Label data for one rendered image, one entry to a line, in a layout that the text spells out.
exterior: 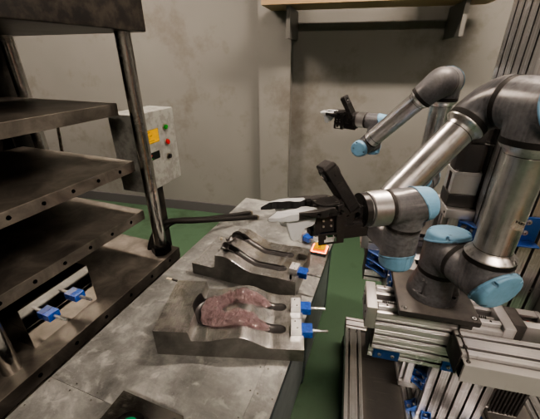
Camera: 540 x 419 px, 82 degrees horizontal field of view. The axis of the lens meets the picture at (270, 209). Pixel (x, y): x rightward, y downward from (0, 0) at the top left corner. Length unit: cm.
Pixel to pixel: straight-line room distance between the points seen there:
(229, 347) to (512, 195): 89
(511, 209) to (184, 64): 318
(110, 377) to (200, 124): 281
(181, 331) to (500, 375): 94
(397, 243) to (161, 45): 328
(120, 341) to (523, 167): 129
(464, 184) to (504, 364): 54
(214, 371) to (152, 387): 19
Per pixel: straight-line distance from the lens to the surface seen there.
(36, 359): 143
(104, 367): 127
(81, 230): 158
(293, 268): 133
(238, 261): 139
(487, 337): 121
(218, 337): 113
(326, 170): 59
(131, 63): 148
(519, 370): 118
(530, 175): 84
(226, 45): 339
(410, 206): 68
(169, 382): 116
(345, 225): 64
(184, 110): 364
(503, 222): 87
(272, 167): 330
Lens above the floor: 172
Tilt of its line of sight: 26 degrees down
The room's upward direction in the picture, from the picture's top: straight up
